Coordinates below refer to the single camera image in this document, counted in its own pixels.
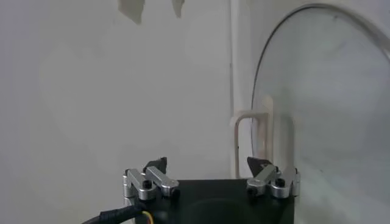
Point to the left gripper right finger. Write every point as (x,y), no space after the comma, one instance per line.
(271,181)

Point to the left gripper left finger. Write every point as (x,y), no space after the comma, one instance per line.
(152,181)

